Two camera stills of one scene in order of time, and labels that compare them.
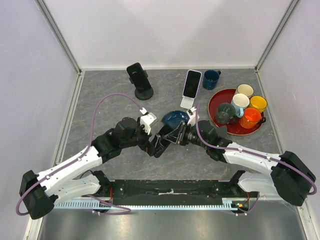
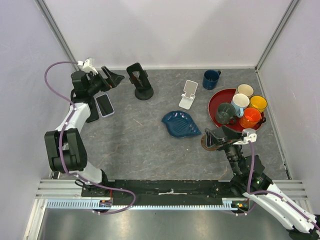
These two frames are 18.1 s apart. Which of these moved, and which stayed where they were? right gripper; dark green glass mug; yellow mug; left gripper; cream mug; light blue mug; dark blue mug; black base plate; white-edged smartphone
Moved: left gripper; white-edged smartphone; right gripper
Stayed: dark blue mug; light blue mug; cream mug; black base plate; yellow mug; dark green glass mug
